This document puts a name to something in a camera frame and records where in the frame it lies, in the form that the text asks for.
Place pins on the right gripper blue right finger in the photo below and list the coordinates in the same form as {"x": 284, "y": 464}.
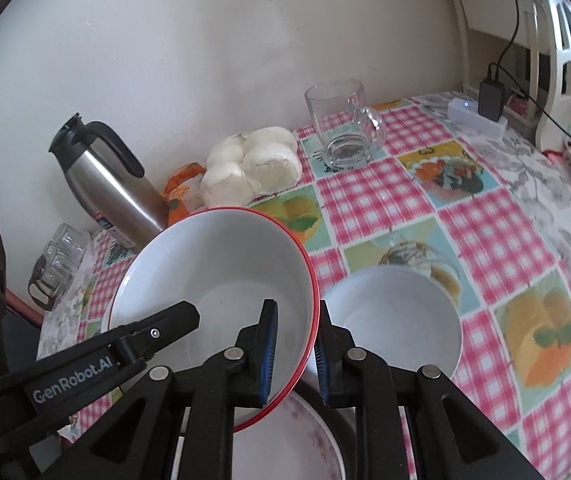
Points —
{"x": 353, "y": 377}

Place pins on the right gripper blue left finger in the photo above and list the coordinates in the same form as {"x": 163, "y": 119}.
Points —
{"x": 237, "y": 377}

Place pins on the small white bowl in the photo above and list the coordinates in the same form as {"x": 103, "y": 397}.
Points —
{"x": 399, "y": 314}

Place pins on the floral rimmed round plate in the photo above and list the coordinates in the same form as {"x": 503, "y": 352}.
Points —
{"x": 292, "y": 442}

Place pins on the strawberry pattern red-rim bowl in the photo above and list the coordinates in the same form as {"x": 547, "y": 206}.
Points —
{"x": 226, "y": 262}

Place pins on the stainless steel round tray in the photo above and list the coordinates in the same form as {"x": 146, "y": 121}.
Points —
{"x": 336, "y": 423}

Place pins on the tray of small glasses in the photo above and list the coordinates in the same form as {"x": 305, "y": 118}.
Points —
{"x": 55, "y": 268}

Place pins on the orange snack packet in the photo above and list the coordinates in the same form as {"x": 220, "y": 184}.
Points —
{"x": 182, "y": 192}

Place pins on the checkered fruit tablecloth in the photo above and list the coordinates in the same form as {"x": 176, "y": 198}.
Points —
{"x": 490, "y": 221}

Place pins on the bag of white steamed buns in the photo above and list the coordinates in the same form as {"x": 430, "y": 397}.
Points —
{"x": 246, "y": 166}

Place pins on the stainless steel thermos jug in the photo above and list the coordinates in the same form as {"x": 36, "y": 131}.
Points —
{"x": 109, "y": 182}

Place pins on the clear glass mug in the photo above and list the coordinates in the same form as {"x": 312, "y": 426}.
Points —
{"x": 349, "y": 131}

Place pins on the white power strip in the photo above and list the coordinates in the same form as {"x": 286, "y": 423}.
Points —
{"x": 465, "y": 113}

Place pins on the black charger plug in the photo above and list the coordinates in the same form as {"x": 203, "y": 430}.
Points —
{"x": 491, "y": 95}

